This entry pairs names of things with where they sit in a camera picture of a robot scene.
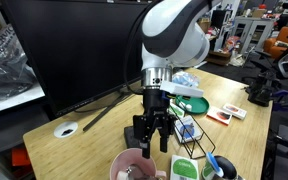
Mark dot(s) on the white cabinet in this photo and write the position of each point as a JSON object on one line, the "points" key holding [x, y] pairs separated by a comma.
{"points": [[250, 30]]}

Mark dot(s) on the blue plastic spoon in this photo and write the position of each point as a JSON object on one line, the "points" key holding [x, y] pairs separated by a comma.
{"points": [[214, 163]]}

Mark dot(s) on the red box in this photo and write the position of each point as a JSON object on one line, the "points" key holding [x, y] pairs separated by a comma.
{"points": [[20, 157]]}

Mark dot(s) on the brown wooden crate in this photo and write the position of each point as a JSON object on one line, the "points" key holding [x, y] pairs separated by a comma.
{"points": [[219, 57]]}

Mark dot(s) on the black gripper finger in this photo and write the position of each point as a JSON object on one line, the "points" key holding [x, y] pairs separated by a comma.
{"points": [[164, 143], [145, 146]]}

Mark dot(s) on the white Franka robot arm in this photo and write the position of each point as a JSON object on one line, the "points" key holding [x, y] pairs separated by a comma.
{"points": [[177, 30]]}

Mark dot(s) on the white book blue circle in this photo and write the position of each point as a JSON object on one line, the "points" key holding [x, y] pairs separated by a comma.
{"points": [[189, 130]]}

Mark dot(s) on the black plastic bag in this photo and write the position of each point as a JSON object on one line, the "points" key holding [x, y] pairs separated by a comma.
{"points": [[7, 76]]}

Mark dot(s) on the white card orange picture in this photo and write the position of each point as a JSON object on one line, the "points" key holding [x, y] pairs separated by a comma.
{"points": [[234, 111]]}

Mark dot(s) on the cardboard box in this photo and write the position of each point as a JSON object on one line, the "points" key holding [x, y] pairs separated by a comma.
{"points": [[204, 26]]}

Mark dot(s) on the green and white card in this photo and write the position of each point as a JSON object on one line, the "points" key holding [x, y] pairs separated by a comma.
{"points": [[177, 110]]}

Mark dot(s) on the small white cylinder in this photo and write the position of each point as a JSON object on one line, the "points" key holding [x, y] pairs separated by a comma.
{"points": [[183, 104], [189, 107]]}

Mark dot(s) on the pink pot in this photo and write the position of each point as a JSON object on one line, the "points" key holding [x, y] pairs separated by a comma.
{"points": [[117, 166]]}

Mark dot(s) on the silver pincers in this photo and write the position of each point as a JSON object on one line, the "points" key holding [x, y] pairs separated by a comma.
{"points": [[135, 173]]}

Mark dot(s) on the large black monitor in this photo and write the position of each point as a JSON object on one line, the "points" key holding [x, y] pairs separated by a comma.
{"points": [[67, 50]]}

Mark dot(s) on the green white booklet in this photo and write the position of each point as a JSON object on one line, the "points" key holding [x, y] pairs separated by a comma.
{"points": [[184, 168]]}

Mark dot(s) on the green round plate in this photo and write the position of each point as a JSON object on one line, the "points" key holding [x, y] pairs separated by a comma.
{"points": [[199, 105]]}

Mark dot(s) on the black monitor stand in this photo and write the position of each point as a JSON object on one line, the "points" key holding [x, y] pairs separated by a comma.
{"points": [[104, 113]]}

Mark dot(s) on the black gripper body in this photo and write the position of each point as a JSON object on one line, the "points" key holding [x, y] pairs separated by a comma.
{"points": [[155, 103]]}

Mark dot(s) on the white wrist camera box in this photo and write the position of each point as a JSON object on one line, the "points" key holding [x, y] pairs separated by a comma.
{"points": [[182, 89]]}

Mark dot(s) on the white item in pot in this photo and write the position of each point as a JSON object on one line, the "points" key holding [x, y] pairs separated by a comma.
{"points": [[122, 175]]}

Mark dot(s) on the blue white plastic bag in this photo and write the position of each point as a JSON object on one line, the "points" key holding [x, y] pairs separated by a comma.
{"points": [[187, 80]]}

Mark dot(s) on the red black abc card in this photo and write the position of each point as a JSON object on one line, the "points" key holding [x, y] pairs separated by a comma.
{"points": [[221, 115]]}

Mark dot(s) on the black equipment on stand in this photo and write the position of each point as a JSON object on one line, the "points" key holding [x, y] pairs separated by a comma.
{"points": [[260, 88]]}

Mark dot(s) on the orange chair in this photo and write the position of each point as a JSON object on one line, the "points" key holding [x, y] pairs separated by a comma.
{"points": [[277, 43]]}

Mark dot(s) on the white desk grommet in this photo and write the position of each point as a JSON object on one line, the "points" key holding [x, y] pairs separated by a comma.
{"points": [[59, 131]]}

